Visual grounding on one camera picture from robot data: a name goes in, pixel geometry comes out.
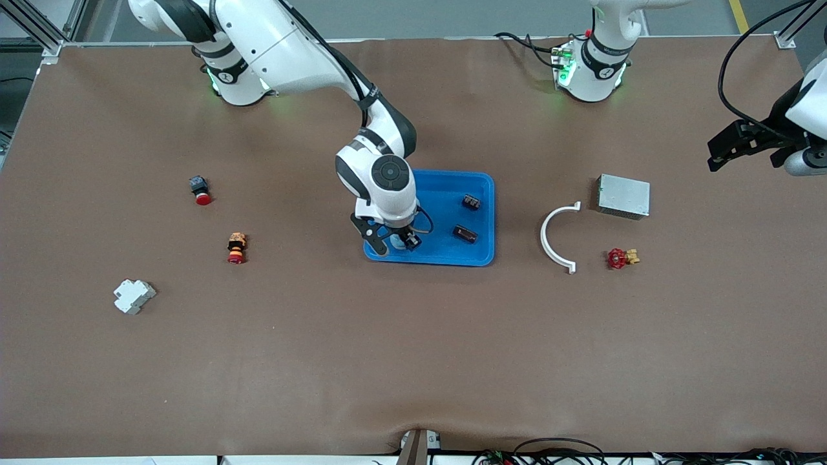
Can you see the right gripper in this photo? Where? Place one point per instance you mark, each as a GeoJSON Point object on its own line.
{"type": "Point", "coordinates": [409, 241]}

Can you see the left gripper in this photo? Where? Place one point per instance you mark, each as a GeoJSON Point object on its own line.
{"type": "Point", "coordinates": [761, 134]}

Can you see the blue bell with cream button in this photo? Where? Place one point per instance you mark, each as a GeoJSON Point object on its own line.
{"type": "Point", "coordinates": [394, 244]}

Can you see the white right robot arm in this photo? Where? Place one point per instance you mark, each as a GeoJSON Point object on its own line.
{"type": "Point", "coordinates": [271, 45]}

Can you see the blue plastic tray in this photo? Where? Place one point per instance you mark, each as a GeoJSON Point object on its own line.
{"type": "Point", "coordinates": [439, 194]}

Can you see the silver metal power supply box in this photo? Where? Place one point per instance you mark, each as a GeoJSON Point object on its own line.
{"type": "Point", "coordinates": [623, 196]}

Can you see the black red emergency stop button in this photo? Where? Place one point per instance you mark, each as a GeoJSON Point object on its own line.
{"type": "Point", "coordinates": [202, 194]}

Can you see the white circuit breaker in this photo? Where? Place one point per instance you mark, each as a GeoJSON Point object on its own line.
{"type": "Point", "coordinates": [134, 297]}

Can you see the aluminium frame with corner bracket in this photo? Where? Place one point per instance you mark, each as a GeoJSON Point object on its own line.
{"type": "Point", "coordinates": [52, 51]}
{"type": "Point", "coordinates": [785, 41]}

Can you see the white curved plastic bracket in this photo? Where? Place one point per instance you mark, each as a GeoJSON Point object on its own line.
{"type": "Point", "coordinates": [543, 239]}

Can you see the red yellow push button switch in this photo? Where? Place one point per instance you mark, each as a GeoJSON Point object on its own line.
{"type": "Point", "coordinates": [237, 248]}

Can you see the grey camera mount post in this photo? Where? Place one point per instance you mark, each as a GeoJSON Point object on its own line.
{"type": "Point", "coordinates": [413, 449]}

